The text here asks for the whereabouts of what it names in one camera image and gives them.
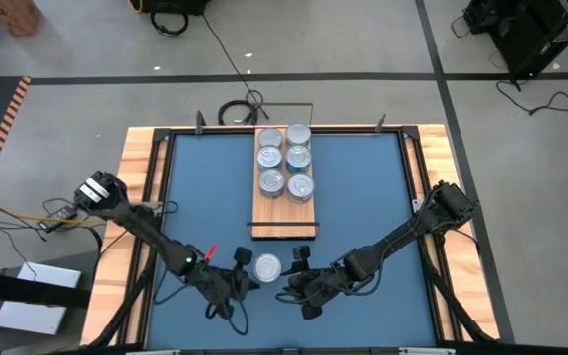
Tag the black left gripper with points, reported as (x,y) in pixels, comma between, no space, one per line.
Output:
(222,288)

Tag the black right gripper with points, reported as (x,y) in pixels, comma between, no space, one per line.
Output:
(316,283)

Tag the dark blue albacore tuna can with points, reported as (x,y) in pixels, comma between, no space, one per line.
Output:
(300,186)
(266,267)

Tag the silver-lidded tuna can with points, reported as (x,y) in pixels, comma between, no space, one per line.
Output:
(270,135)
(271,182)

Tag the teal yellowfin tuna can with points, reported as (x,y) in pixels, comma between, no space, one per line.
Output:
(298,158)

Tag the green white tuna can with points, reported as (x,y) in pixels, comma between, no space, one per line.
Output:
(298,134)
(269,158)

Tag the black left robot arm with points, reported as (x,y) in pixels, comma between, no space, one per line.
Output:
(156,236)

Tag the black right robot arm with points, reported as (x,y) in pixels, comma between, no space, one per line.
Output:
(397,236)

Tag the red tag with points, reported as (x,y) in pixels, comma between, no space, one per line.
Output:
(210,250)

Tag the black power adapter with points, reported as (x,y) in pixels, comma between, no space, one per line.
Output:
(62,213)

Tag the white panel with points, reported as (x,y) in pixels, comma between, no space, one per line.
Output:
(47,276)

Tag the black beam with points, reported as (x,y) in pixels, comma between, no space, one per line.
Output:
(18,288)

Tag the black equipment case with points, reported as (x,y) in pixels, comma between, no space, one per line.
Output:
(175,4)

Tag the orange black hazard strip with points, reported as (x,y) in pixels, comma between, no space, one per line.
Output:
(3,130)

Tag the black computer cart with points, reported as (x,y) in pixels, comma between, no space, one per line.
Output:
(535,34)

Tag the cardboard box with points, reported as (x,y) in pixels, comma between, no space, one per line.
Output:
(13,17)

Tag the wooden shelf with black frame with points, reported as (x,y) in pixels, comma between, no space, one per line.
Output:
(284,217)

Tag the white bracket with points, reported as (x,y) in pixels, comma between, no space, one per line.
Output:
(427,351)

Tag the black clamp post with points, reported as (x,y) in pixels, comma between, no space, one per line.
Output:
(379,123)
(199,123)

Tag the black aluminium table frame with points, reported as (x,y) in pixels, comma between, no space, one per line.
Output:
(160,134)

